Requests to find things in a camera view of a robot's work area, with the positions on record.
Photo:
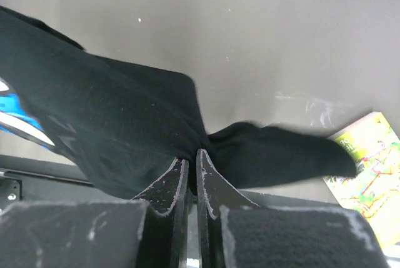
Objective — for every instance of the black t shirt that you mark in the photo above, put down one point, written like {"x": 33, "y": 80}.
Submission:
{"x": 123, "y": 124}

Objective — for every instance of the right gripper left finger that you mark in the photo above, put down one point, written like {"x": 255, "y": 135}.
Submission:
{"x": 149, "y": 230}

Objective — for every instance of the green book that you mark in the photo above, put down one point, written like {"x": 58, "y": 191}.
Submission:
{"x": 374, "y": 191}

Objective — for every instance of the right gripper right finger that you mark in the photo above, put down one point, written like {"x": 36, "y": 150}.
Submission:
{"x": 234, "y": 231}

